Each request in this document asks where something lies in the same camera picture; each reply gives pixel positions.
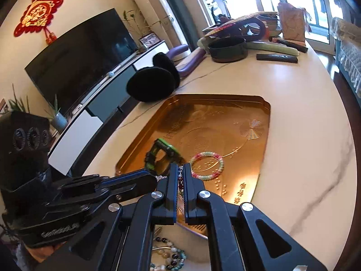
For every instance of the quilted covered sofa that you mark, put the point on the quilted covered sofa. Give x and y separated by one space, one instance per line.
347 46

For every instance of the woven fan with handle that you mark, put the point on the woven fan with handle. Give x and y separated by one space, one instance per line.
250 27

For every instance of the black remote bar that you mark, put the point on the black remote bar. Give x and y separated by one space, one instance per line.
277 58

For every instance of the black round bowl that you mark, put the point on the black round bowl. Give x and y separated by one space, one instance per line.
229 49

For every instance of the green long case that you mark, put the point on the green long case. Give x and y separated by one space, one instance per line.
270 46

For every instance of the green potted plant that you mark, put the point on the green potted plant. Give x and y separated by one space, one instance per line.
57 120

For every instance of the red chinese knot ornament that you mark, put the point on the red chinese knot ornament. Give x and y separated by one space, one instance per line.
37 17

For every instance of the small photo frame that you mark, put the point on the small photo frame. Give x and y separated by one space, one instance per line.
149 40

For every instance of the pink gift bag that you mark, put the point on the pink gift bag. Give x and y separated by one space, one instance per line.
293 21

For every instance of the black flat television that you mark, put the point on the black flat television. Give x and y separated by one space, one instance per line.
65 71

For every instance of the white tv cabinet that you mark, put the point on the white tv cabinet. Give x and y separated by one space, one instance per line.
97 107

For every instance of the green black smartwatch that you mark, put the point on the green black smartwatch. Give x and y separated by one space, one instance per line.
160 156

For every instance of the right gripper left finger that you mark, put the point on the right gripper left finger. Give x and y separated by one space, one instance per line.
120 237

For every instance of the copper metal tray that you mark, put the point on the copper metal tray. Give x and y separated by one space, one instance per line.
235 127

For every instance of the black round cushion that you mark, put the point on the black round cushion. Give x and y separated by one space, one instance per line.
155 83

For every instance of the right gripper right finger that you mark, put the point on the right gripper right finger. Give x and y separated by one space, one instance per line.
241 237

